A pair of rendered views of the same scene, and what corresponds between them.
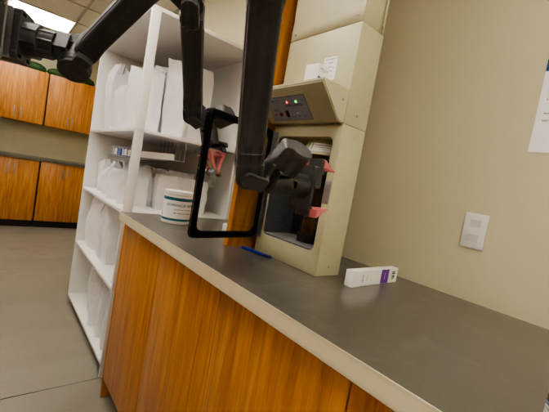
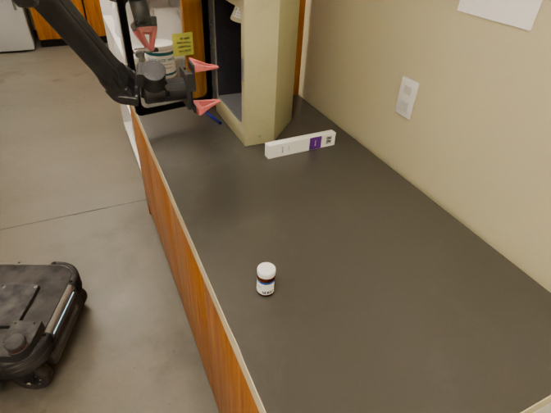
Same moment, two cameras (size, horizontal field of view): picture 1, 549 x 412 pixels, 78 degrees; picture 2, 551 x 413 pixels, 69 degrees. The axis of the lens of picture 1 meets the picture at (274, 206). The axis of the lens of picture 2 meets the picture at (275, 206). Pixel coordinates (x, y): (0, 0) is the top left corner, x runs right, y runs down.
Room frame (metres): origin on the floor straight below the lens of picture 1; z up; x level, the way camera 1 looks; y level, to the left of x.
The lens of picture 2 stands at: (-0.15, -0.57, 1.61)
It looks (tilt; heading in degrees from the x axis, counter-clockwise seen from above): 37 degrees down; 14
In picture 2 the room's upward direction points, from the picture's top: 3 degrees clockwise
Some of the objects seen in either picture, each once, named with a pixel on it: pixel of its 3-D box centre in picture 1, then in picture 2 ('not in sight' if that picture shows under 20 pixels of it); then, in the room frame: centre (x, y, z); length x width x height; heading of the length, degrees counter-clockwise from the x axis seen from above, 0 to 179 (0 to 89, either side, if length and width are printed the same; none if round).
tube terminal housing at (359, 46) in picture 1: (326, 156); (262, 14); (1.22, -0.15, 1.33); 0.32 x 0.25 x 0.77; 40
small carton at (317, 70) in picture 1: (315, 76); not in sight; (1.05, -0.06, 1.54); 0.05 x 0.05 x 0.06; 48
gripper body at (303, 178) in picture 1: (296, 185); (177, 88); (0.80, -0.04, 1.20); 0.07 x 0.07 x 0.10; 40
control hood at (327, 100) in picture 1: (296, 104); not in sight; (1.11, -0.01, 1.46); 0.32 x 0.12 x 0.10; 40
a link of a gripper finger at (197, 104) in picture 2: (314, 202); (203, 97); (0.85, -0.10, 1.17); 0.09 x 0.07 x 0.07; 130
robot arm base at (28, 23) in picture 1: (37, 42); not in sight; (0.89, 0.67, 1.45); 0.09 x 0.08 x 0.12; 18
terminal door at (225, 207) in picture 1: (234, 179); (170, 52); (1.13, 0.15, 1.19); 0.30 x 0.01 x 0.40; 141
